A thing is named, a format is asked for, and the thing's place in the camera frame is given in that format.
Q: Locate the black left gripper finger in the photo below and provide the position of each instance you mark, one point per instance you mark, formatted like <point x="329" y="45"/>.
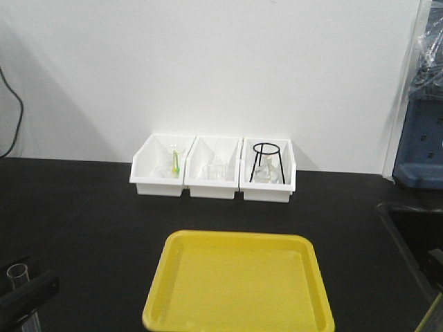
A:
<point x="20" y="304"/>

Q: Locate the short clear test tube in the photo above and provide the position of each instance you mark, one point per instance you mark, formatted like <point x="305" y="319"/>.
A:
<point x="18" y="276"/>

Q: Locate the yellow plastic tray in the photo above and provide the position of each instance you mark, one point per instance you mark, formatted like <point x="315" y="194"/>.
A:
<point x="237" y="281"/>

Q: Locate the left white storage bin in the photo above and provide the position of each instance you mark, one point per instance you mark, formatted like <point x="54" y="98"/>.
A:
<point x="146" y="166"/>

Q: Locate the white storage bin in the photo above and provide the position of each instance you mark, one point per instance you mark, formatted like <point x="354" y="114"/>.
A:
<point x="146" y="166"/>
<point x="267" y="192"/>
<point x="204" y="149"/>

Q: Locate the glass beaker with sticks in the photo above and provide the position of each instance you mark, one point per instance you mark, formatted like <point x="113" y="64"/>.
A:
<point x="171" y="160"/>

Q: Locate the middle white storage bin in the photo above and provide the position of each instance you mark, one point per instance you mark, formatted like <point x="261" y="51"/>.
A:
<point x="204" y="149"/>

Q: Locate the small glass beakers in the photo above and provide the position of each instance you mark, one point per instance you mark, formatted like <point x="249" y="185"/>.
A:
<point x="215" y="170"/>

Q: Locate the right white storage bin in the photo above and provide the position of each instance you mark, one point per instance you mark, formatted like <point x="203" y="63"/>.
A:
<point x="267" y="192"/>

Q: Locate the clear glass flask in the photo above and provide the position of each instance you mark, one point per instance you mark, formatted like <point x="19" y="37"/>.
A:
<point x="266" y="172"/>

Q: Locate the black metal tripod stand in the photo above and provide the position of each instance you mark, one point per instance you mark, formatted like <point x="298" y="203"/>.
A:
<point x="268" y="149"/>

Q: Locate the black lab sink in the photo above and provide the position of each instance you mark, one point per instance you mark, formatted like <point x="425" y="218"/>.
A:
<point x="417" y="232"/>

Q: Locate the blue machine under plastic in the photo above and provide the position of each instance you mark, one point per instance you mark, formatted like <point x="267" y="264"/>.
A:
<point x="418" y="163"/>

